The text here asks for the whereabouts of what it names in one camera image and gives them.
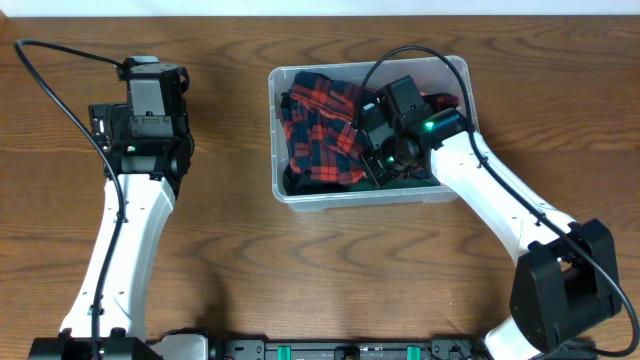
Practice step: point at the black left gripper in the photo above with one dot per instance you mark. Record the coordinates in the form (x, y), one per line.
(101, 126)

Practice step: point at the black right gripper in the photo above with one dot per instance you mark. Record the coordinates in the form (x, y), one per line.
(382, 173)

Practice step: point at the dark green garment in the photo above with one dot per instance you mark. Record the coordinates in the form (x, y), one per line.
(397, 183)

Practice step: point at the red plaid flannel shirt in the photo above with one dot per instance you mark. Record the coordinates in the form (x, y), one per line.
(338, 134)

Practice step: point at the clear plastic storage container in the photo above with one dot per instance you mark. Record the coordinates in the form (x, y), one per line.
(430, 74)

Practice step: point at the black trousers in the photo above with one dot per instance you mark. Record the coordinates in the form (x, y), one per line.
(305, 182)

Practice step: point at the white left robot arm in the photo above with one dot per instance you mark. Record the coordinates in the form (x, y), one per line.
(107, 319)

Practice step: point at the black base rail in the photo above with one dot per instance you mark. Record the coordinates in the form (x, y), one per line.
(435, 349)

